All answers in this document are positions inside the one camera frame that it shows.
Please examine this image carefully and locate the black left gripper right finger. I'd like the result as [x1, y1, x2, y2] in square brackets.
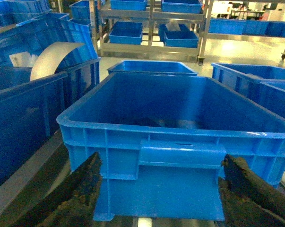
[218, 154, 285, 227]

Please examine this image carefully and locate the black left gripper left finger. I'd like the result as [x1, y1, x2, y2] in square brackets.
[13, 152, 102, 227]

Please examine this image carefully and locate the far left blue bin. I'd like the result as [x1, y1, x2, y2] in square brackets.
[0, 58, 100, 186]

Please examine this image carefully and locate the blue bin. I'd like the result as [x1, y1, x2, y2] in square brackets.
[107, 60, 198, 76]
[57, 72, 285, 221]
[211, 63, 285, 118]
[0, 58, 100, 186]

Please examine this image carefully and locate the left front blue bin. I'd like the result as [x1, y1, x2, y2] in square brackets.
[57, 72, 285, 221]

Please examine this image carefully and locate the far right blue bin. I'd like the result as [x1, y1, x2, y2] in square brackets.
[211, 63, 285, 118]

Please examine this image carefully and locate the curved grey metal sheet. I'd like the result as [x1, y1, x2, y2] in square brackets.
[30, 42, 85, 81]

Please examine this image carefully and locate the rear left blue bin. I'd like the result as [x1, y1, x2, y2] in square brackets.
[107, 60, 198, 76]

